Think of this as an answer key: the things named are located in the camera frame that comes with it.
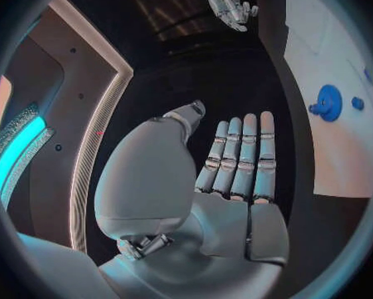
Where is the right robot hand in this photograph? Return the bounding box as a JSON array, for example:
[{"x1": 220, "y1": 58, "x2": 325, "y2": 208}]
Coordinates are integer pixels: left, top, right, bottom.
[{"x1": 206, "y1": 0, "x2": 260, "y2": 33}]

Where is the blue peg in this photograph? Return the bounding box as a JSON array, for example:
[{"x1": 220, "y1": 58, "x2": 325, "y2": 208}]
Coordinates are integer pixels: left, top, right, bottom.
[{"x1": 350, "y1": 96, "x2": 365, "y2": 111}]

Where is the blue gear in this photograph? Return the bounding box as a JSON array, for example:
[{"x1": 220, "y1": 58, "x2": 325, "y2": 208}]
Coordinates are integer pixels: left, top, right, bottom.
[{"x1": 308, "y1": 84, "x2": 344, "y2": 123}]

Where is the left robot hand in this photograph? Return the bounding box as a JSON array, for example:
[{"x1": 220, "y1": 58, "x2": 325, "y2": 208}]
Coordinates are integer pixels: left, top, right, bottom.
[{"x1": 94, "y1": 99, "x2": 291, "y2": 299}]

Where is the glowing light bar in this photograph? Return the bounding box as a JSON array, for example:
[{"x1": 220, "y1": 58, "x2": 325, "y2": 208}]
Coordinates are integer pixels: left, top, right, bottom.
[{"x1": 0, "y1": 118, "x2": 47, "y2": 193}]

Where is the white task board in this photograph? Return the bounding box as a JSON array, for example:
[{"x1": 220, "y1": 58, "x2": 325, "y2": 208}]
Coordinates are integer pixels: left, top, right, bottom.
[{"x1": 283, "y1": 0, "x2": 373, "y2": 198}]

